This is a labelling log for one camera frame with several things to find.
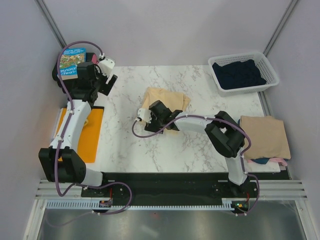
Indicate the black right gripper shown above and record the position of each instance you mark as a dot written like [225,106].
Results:
[152,127]

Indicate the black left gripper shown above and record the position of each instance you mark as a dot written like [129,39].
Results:
[105,88]

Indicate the yellow t-shirt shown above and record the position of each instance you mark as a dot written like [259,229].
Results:
[171,99]

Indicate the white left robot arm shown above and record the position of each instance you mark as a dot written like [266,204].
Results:
[60,161]

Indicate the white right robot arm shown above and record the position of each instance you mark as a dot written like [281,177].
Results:
[226,136]

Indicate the pink and black case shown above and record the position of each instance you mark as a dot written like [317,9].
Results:
[91,58]

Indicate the blue illustrated book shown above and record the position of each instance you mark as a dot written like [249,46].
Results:
[69,61]

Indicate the orange board with black border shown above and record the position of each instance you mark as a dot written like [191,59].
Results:
[89,137]

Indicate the navy t-shirt in basket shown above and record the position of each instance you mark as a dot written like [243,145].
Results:
[238,75]

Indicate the folded beige t-shirt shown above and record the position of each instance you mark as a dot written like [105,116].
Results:
[268,137]

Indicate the folded pink and blue clothes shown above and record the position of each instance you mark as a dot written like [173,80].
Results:
[265,160]

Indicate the white plastic basket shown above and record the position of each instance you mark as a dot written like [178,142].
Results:
[261,62]

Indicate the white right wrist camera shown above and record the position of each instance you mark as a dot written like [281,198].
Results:
[144,115]

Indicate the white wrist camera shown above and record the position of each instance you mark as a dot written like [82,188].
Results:
[105,67]
[144,115]

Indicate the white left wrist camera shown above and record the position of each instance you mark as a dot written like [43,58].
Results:
[105,67]

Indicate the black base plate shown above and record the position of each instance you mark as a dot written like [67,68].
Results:
[171,189]

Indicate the white slotted cable duct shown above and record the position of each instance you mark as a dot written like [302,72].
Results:
[70,204]

